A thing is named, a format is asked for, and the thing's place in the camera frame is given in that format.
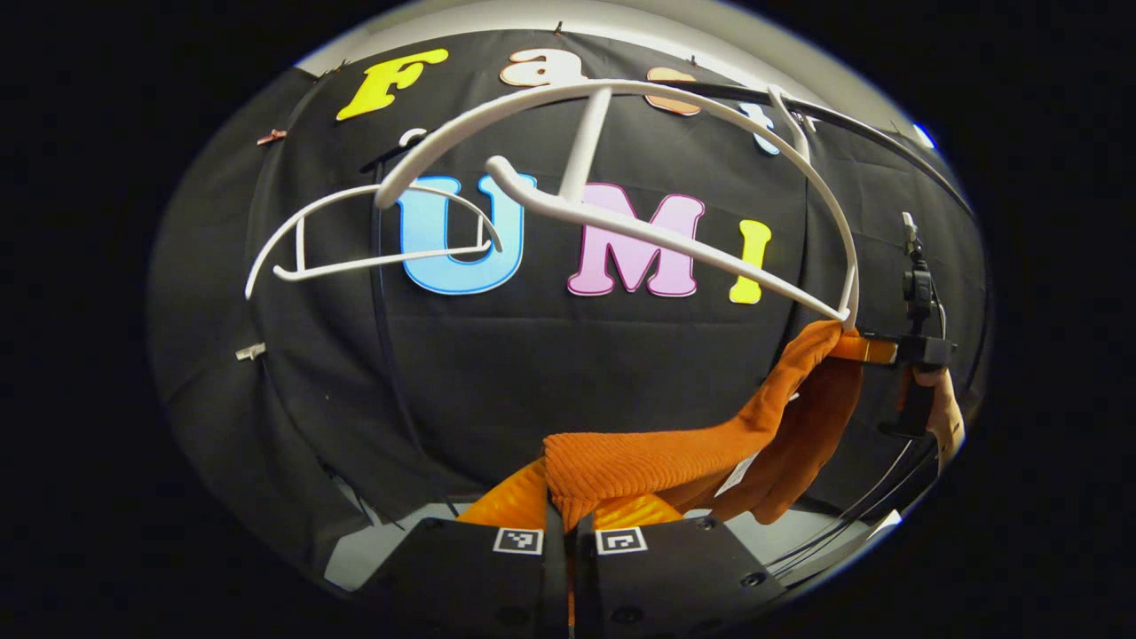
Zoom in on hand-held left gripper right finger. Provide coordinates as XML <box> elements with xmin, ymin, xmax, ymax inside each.
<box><xmin>573</xmin><ymin>493</ymin><xmax>787</xmax><ymax>639</ymax></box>

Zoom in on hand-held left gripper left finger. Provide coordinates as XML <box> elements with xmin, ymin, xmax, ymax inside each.
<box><xmin>362</xmin><ymin>457</ymin><xmax>571</xmax><ymax>639</ymax></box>

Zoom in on white plastic clothes hanger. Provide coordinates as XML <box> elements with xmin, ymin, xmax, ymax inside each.
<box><xmin>375</xmin><ymin>80</ymin><xmax>861</xmax><ymax>331</ymax></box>
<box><xmin>245</xmin><ymin>129</ymin><xmax>505</xmax><ymax>301</ymax></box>

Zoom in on black backdrop cloth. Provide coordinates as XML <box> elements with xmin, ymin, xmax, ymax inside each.
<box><xmin>146</xmin><ymin>27</ymin><xmax>991</xmax><ymax>578</ymax></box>

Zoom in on orange corduroy jacket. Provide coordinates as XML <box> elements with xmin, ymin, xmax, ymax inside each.
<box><xmin>543</xmin><ymin>319</ymin><xmax>867</xmax><ymax>533</ymax></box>

